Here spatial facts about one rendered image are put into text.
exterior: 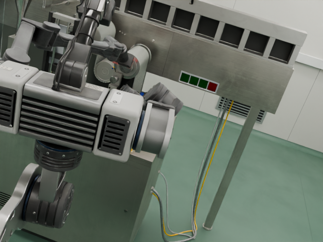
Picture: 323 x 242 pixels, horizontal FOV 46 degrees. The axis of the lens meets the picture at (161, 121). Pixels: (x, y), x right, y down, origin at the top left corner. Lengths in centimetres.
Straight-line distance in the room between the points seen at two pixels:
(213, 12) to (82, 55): 142
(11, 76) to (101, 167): 119
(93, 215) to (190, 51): 114
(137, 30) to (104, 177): 93
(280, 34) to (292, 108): 268
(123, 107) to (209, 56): 145
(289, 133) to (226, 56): 285
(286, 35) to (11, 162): 174
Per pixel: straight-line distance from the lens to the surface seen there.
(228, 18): 233
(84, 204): 231
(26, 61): 127
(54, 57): 217
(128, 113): 96
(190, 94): 494
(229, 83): 241
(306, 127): 506
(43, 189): 115
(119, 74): 214
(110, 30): 231
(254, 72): 238
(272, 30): 234
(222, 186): 290
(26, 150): 230
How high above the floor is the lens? 193
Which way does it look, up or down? 25 degrees down
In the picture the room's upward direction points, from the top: 16 degrees clockwise
